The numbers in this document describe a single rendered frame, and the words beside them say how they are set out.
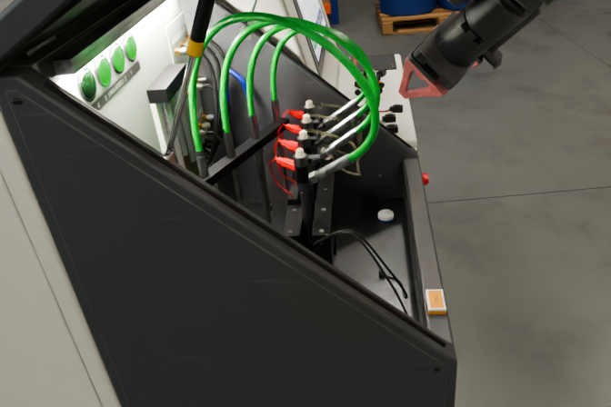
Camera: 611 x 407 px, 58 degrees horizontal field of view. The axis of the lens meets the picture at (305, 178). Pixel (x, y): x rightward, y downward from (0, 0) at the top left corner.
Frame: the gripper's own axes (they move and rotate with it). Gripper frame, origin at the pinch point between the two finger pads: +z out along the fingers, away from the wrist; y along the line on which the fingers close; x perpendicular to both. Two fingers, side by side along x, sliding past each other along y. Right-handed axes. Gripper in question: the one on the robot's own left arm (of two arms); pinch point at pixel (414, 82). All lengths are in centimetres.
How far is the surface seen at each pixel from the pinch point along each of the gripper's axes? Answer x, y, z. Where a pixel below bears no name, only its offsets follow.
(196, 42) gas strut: -22.1, 21.5, -0.8
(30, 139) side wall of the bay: -30, 38, 17
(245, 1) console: -38, -28, 45
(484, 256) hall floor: 89, -99, 137
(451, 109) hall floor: 53, -236, 216
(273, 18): -22.1, -0.2, 11.7
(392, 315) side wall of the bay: 22.5, 19.7, 17.0
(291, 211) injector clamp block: 4, 1, 51
